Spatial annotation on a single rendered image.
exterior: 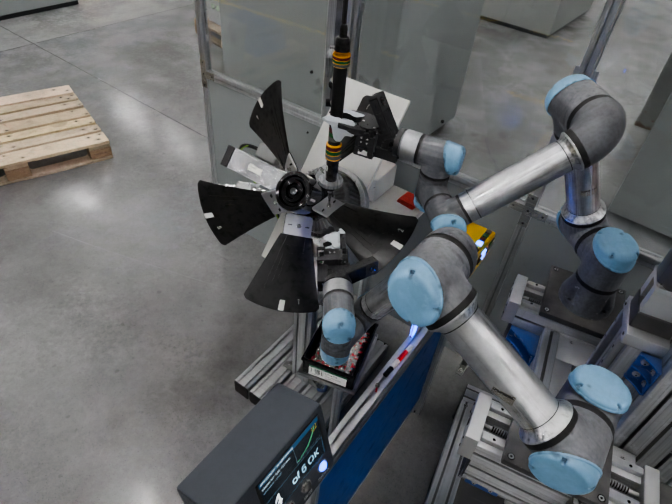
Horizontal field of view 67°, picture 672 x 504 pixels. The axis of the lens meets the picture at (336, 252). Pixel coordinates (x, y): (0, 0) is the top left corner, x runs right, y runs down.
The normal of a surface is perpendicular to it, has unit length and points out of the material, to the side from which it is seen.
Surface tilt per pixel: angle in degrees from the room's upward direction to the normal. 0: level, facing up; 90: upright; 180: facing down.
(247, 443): 15
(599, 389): 7
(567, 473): 94
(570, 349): 0
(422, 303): 86
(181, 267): 0
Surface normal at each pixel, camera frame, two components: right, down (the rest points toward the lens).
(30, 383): 0.07, -0.74
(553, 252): -0.58, 0.52
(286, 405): -0.14, -0.83
